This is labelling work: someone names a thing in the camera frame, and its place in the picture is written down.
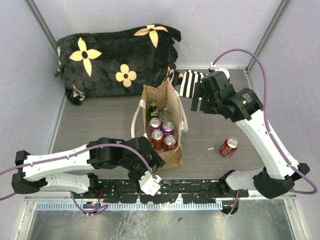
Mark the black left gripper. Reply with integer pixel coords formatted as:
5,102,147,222
121,151,166,188

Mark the clear Chang soda bottle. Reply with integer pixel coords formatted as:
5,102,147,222
159,106,172,123

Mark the red cola can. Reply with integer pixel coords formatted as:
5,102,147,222
151,129,164,151
219,137,239,158
163,135,178,152

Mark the tan canvas tote bag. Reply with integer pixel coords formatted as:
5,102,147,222
131,80,188,169

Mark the purple Fanta can front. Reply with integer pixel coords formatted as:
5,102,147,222
161,121,175,136

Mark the purple fanta can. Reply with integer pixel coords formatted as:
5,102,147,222
161,121,175,136
149,117,162,133

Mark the green Perrier glass bottle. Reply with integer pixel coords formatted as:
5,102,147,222
147,99,160,122

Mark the red cola can front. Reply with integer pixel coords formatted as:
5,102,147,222
163,135,178,152

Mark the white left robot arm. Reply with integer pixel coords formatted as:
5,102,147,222
11,136,165,198

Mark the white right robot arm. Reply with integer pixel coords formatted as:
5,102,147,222
190,71,310,199

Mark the black white striped cloth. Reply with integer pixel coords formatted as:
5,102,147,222
179,70,206,99

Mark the black floral plush blanket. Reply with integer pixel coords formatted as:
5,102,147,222
55,23,183,106

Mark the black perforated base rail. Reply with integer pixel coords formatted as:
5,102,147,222
35,175,237,204

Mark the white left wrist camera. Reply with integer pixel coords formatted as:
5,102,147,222
138,171,162,196

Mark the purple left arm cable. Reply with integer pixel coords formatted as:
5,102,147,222
0,143,161,217

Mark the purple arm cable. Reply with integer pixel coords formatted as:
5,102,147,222
0,143,161,217
213,48,318,216

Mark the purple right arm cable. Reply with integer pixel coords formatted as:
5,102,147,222
213,48,318,216

